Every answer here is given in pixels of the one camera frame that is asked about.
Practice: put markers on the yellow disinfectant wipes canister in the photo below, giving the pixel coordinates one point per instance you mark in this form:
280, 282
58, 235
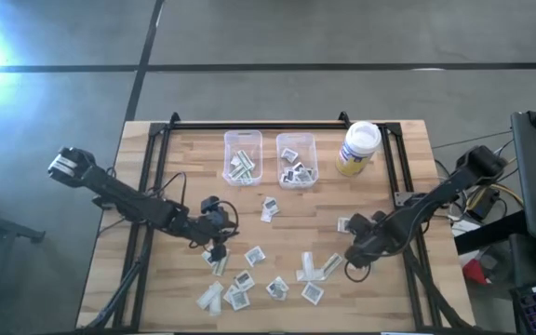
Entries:
358, 146

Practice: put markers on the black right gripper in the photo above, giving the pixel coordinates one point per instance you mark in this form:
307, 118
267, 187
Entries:
365, 237

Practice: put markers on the white bandage wrapper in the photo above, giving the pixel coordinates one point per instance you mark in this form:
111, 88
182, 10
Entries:
307, 263
235, 160
301, 276
352, 266
266, 217
210, 294
215, 308

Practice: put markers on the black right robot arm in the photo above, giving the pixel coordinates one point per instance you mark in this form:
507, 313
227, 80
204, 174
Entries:
426, 205

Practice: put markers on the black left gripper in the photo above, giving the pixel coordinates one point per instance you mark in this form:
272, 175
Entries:
210, 225

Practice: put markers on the black cart leg bar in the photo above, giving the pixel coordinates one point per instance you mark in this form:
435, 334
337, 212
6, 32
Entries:
486, 237

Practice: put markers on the red object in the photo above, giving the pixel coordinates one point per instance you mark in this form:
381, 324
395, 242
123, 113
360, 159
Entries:
475, 273

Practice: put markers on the black power adapter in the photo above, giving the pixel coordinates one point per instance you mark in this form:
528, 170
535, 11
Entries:
482, 208

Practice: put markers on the clear plastic bin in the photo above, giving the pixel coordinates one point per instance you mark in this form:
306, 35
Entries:
243, 139
305, 144

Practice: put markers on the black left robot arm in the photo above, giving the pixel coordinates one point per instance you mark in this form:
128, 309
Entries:
124, 200

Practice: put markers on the black floor stand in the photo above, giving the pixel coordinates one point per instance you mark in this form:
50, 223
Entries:
35, 236

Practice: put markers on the green striped bandage wrapper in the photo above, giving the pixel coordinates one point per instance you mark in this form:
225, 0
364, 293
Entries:
247, 177
331, 264
222, 266
246, 160
238, 172

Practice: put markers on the black metal rig frame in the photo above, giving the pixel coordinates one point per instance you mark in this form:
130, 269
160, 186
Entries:
272, 125

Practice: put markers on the white power strip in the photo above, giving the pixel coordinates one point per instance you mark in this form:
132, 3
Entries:
461, 225

